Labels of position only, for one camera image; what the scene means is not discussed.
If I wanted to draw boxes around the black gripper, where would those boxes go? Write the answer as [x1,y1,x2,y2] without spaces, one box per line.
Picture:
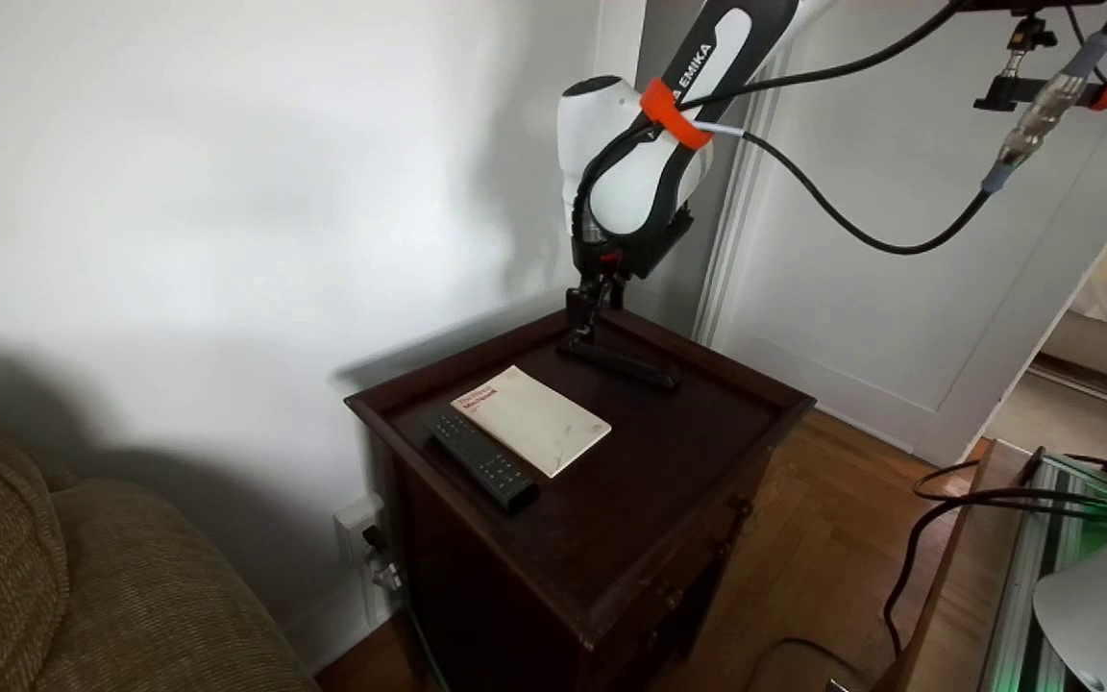
[560,235,646,348]

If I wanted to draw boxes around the slim black remote control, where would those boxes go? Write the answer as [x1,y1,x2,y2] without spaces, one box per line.
[554,327,684,397]

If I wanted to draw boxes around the dark grey remote control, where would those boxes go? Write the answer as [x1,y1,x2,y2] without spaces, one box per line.
[420,403,547,520]

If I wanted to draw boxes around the white paper card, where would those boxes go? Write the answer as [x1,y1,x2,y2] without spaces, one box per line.
[451,363,618,484]

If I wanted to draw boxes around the dark wooden side table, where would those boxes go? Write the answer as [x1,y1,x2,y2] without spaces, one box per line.
[343,300,819,692]

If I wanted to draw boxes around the white door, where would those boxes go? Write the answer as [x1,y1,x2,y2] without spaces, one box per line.
[693,0,1107,475]

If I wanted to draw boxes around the green glass panel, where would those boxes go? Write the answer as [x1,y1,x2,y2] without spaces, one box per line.
[976,445,1107,692]

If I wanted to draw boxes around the olive fabric couch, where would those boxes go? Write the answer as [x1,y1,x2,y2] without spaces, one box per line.
[0,385,319,692]

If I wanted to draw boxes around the orange cable strap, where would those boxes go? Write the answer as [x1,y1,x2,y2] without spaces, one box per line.
[637,77,719,153]

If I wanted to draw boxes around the thick black cable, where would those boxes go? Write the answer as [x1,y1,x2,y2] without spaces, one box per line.
[702,125,994,263]
[684,0,967,112]

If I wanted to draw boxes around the white wall outlet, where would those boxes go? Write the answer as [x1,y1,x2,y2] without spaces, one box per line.
[332,491,388,571]

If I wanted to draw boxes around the black power cord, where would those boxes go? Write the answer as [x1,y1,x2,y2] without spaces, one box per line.
[357,520,457,692]

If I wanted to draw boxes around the thin black floor cable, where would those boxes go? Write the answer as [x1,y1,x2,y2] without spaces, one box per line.
[738,632,867,692]

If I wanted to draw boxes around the black desk cables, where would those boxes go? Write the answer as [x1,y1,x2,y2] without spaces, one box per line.
[882,457,1107,663]

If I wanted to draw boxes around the grey cable connector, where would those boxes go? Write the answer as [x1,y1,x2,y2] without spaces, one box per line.
[979,30,1107,199]

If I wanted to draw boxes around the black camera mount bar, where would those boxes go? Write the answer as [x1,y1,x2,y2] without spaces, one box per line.
[949,0,1107,119]

